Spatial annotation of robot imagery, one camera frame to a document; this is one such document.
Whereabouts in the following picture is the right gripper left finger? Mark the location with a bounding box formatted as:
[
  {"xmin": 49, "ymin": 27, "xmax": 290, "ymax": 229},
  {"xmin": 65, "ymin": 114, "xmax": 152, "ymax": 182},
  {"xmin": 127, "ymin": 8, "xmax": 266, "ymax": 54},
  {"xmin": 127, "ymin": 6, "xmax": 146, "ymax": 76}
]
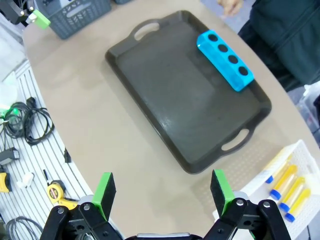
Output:
[{"xmin": 42, "ymin": 172, "xmax": 126, "ymax": 240}]

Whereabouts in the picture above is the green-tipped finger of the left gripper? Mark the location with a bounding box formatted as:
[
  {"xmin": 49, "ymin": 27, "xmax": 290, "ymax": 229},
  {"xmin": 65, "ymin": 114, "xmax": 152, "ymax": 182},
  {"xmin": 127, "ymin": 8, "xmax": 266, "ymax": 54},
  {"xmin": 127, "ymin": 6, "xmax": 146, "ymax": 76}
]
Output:
[{"xmin": 14, "ymin": 0, "xmax": 51, "ymax": 30}]

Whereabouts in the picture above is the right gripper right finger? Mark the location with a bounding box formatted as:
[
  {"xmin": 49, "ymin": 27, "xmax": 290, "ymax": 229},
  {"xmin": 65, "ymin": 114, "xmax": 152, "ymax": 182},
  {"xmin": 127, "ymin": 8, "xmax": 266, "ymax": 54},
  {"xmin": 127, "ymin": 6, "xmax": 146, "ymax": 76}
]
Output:
[{"xmin": 203, "ymin": 169, "xmax": 292, "ymax": 240}]

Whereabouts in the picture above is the yellow liquid tube blue cap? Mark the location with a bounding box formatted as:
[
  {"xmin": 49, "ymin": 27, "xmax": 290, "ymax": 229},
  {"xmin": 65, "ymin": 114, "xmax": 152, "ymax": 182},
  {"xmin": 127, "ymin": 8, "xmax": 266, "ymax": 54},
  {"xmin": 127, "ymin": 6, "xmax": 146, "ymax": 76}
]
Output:
[
  {"xmin": 270, "ymin": 164, "xmax": 298, "ymax": 201},
  {"xmin": 278, "ymin": 176, "xmax": 306, "ymax": 212},
  {"xmin": 284, "ymin": 188, "xmax": 312, "ymax": 223},
  {"xmin": 265, "ymin": 154, "xmax": 293, "ymax": 185}
]

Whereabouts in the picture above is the person's right hand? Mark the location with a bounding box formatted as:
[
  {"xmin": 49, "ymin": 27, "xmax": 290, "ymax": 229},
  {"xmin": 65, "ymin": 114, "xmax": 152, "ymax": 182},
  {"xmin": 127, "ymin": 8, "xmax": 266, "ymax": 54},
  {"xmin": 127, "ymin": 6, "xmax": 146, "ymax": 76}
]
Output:
[{"xmin": 216, "ymin": 0, "xmax": 248, "ymax": 16}]

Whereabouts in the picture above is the grey basket holding flask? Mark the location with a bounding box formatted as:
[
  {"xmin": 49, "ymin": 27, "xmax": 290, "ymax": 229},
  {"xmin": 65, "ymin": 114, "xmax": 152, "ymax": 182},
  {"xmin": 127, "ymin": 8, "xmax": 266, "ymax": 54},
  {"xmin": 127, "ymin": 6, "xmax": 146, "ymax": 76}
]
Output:
[{"xmin": 48, "ymin": 0, "xmax": 113, "ymax": 40}]

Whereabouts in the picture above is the yellow tape measure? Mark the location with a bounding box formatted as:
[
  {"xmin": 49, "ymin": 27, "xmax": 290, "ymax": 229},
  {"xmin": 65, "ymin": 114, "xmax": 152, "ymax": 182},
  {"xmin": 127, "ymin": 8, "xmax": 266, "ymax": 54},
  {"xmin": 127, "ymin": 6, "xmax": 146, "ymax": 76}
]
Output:
[{"xmin": 47, "ymin": 179, "xmax": 66, "ymax": 205}]

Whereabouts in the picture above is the small white plastic piece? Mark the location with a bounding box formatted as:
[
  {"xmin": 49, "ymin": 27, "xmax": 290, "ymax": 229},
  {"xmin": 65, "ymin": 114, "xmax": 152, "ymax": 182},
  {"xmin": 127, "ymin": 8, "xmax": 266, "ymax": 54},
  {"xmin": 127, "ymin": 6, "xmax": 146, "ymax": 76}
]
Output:
[{"xmin": 16, "ymin": 172, "xmax": 35, "ymax": 188}]

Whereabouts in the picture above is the white slatted base platform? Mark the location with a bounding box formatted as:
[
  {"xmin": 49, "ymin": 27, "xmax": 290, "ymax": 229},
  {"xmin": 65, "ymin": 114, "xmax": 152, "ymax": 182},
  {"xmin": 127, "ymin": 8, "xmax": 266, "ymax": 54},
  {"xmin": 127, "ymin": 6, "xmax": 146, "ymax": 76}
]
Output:
[{"xmin": 0, "ymin": 59, "xmax": 94, "ymax": 240}]

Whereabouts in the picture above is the white perforated plastic basket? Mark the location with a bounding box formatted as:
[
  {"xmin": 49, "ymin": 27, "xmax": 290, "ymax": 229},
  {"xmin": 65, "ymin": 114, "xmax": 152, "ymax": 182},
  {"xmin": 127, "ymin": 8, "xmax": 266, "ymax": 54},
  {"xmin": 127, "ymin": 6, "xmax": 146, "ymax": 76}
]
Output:
[{"xmin": 212, "ymin": 139, "xmax": 320, "ymax": 240}]

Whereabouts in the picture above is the yellow and black tool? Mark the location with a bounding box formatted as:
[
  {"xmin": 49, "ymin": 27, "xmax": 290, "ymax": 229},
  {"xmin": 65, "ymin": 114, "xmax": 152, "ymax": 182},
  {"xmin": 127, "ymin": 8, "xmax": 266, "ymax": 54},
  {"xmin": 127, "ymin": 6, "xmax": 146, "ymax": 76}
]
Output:
[{"xmin": 0, "ymin": 172, "xmax": 11, "ymax": 193}]

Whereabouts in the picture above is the black power adapter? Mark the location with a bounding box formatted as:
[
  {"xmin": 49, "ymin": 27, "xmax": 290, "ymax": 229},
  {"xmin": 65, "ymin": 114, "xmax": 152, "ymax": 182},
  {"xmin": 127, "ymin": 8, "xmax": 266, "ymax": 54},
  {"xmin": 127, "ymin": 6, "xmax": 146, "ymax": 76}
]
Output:
[{"xmin": 0, "ymin": 147, "xmax": 20, "ymax": 166}]

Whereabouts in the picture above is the dark brown serving tray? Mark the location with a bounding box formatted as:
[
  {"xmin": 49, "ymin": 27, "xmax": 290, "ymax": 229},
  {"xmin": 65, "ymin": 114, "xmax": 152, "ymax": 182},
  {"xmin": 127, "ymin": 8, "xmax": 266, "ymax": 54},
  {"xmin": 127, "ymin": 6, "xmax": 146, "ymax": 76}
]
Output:
[{"xmin": 104, "ymin": 9, "xmax": 273, "ymax": 175}]

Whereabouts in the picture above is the blue test tube rack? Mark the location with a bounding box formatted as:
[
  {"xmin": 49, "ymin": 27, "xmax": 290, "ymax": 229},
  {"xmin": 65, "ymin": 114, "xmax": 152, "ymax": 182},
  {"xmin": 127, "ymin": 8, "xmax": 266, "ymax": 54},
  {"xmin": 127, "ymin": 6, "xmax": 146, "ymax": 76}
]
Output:
[{"xmin": 196, "ymin": 29, "xmax": 255, "ymax": 92}]

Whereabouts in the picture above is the person in dark fleece jacket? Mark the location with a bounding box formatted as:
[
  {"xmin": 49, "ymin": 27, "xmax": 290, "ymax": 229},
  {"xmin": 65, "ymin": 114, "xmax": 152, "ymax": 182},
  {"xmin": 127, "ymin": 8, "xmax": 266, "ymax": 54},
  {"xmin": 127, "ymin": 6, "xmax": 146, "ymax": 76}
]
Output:
[{"xmin": 237, "ymin": 0, "xmax": 320, "ymax": 92}]

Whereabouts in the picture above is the yellow handled tool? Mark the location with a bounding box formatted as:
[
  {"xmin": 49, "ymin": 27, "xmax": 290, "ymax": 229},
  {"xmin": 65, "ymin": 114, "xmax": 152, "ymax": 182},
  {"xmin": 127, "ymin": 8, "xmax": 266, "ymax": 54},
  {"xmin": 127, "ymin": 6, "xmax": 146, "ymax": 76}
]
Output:
[{"xmin": 58, "ymin": 197, "xmax": 79, "ymax": 211}]

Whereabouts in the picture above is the grey coiled cable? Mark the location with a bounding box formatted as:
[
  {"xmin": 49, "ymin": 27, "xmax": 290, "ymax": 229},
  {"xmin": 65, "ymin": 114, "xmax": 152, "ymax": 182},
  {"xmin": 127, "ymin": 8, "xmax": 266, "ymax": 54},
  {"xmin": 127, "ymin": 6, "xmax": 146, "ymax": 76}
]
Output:
[{"xmin": 5, "ymin": 216, "xmax": 44, "ymax": 240}]

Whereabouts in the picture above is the black coiled cable bundle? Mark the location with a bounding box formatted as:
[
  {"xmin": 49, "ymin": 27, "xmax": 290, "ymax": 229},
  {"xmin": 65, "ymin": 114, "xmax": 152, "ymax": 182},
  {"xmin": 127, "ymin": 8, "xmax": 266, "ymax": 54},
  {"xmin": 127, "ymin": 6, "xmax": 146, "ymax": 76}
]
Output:
[{"xmin": 3, "ymin": 96, "xmax": 55, "ymax": 146}]

